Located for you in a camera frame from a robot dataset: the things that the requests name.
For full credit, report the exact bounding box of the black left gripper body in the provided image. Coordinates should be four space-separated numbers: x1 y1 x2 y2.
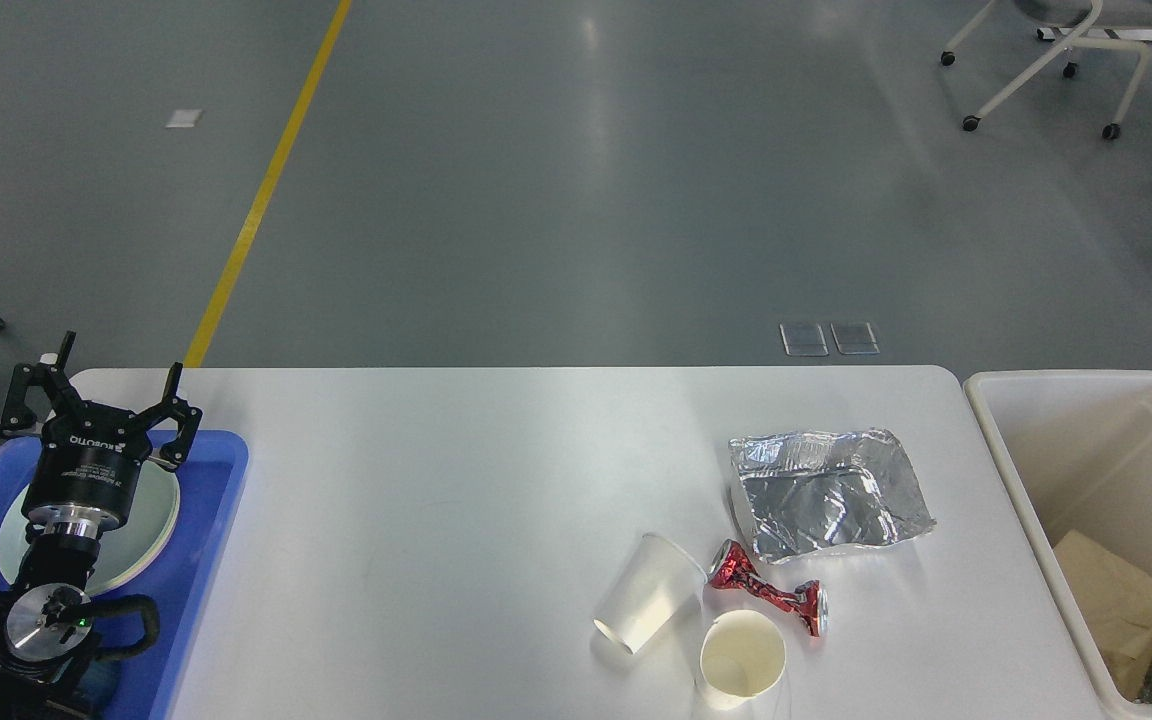
20 434 147 532

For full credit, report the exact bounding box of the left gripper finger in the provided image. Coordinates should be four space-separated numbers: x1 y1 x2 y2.
126 362 204 471
0 332 89 444

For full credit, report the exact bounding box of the light green plate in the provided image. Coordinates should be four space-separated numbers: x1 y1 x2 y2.
0 464 180 596

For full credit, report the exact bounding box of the red foil wrapper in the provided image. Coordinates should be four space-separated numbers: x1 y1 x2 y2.
707 538 829 639

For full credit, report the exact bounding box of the silver foil bag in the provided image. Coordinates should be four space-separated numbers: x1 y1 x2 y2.
728 429 937 564

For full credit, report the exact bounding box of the brown paper bag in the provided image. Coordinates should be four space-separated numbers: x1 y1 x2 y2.
1053 530 1152 702

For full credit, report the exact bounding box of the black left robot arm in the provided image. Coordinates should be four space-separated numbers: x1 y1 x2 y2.
0 332 202 719

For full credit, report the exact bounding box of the blue plastic tray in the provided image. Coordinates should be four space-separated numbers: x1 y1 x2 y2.
0 430 248 719

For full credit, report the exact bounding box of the tipped white paper cup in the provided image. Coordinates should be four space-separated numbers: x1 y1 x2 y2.
591 532 708 655

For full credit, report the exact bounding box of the upright white paper cup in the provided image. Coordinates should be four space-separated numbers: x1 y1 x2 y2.
696 609 786 711

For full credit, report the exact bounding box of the floor outlet cover left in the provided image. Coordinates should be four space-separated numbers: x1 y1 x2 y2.
780 323 829 357

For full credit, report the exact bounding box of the floor outlet cover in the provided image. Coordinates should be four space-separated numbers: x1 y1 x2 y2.
780 323 829 357
829 323 881 356

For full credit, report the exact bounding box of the floor outlet cover right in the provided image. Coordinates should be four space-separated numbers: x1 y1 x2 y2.
829 323 881 356

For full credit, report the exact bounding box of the white plastic bin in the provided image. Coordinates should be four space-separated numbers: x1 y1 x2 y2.
964 370 1152 719

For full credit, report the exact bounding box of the white office chair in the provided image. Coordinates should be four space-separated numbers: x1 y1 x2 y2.
960 1 1152 141

